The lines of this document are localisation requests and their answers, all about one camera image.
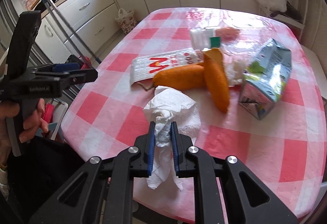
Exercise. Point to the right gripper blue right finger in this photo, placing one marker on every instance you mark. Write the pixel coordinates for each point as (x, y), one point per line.
(174, 131)

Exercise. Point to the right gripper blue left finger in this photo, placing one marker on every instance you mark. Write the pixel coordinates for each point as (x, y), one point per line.
(150, 147)

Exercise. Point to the white paper towel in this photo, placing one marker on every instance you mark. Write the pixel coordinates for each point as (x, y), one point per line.
(167, 106)

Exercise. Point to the long orange peel with stem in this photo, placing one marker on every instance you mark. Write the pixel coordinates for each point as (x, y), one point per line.
(181, 78)

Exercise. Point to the curved orange peel piece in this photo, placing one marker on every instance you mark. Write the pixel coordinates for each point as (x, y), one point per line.
(215, 79)

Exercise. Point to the person's left hand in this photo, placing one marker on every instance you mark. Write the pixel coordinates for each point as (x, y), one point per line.
(30, 124)

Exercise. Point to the white red printed wrapper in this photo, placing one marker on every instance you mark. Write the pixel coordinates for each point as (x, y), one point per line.
(146, 67)

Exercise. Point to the pink checkered tablecloth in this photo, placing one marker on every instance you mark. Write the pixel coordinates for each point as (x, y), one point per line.
(286, 149)

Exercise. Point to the clear plastic bottle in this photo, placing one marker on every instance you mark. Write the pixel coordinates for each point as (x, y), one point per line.
(212, 37)

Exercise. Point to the crushed blue milk carton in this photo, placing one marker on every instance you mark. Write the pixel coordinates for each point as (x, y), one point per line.
(265, 79)

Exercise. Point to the blue mop handle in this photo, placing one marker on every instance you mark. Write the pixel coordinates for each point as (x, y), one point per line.
(51, 7)

